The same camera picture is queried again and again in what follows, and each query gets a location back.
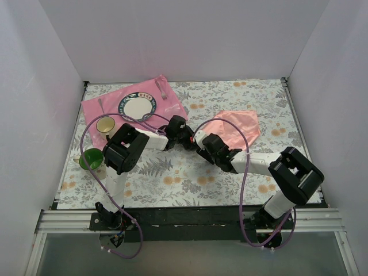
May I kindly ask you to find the cream enamel mug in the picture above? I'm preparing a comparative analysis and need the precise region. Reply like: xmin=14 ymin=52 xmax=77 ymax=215
xmin=96 ymin=116 xmax=117 ymax=141

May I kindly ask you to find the silver fork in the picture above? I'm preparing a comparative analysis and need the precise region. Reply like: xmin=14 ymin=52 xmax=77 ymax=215
xmin=155 ymin=81 xmax=167 ymax=100

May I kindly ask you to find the white plate dark rim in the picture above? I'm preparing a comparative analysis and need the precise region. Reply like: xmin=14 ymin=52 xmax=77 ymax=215
xmin=118 ymin=92 xmax=157 ymax=122

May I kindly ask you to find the silver spoon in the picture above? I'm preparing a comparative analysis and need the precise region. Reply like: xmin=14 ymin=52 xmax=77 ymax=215
xmin=98 ymin=98 xmax=110 ymax=117

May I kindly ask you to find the pink floral placemat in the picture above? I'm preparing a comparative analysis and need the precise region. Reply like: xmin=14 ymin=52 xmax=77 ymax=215
xmin=82 ymin=75 xmax=188 ymax=130

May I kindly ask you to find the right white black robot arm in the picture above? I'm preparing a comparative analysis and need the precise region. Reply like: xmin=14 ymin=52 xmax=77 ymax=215
xmin=193 ymin=131 xmax=324 ymax=229

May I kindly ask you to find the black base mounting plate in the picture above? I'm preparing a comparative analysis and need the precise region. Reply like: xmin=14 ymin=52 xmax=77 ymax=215
xmin=89 ymin=202 xmax=296 ymax=248

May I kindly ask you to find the salmon pink satin napkin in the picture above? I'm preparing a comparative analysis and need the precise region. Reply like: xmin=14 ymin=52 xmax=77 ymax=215
xmin=202 ymin=110 xmax=260 ymax=150

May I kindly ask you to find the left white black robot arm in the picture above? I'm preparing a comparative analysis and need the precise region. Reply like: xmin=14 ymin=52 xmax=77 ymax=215
xmin=95 ymin=116 xmax=195 ymax=230

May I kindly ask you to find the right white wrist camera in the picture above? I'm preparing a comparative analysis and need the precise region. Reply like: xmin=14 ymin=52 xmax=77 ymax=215
xmin=190 ymin=131 xmax=208 ymax=148

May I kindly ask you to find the green interior floral mug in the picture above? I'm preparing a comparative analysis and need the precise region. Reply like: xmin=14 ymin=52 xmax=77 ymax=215
xmin=73 ymin=148 xmax=106 ymax=180

